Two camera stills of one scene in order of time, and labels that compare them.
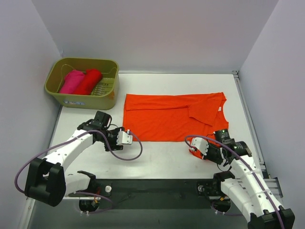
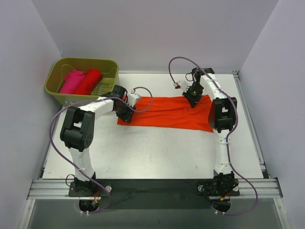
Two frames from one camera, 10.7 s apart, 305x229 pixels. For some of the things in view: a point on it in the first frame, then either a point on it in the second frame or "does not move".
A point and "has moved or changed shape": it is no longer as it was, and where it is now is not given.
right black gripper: (210, 153) to (192, 98)
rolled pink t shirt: (72, 80) does not move
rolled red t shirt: (90, 79) does not move
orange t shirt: (193, 117) has moved or changed shape
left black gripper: (112, 142) to (125, 113)
